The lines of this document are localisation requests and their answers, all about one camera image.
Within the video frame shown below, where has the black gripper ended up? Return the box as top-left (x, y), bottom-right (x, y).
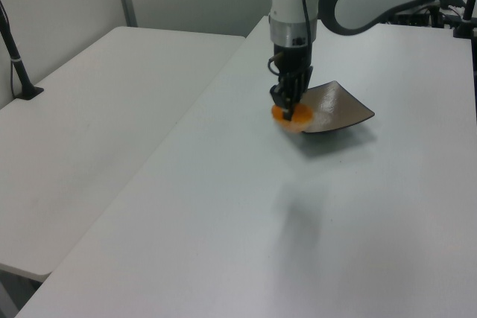
top-left (268, 42), bottom-right (315, 123)

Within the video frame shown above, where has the orange bread roll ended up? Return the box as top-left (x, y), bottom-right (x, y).
top-left (271, 103), bottom-right (315, 134)

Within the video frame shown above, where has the square brown ceramic plate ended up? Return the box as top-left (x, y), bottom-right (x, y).
top-left (297, 80), bottom-right (376, 135)

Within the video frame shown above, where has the black stand with clamp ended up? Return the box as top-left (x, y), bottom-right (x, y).
top-left (452, 0), bottom-right (477, 39)

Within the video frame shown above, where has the black pole with base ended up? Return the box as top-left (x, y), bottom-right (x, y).
top-left (0, 0), bottom-right (45, 101)

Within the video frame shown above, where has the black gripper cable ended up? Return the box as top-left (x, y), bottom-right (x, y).
top-left (300, 0), bottom-right (342, 49)

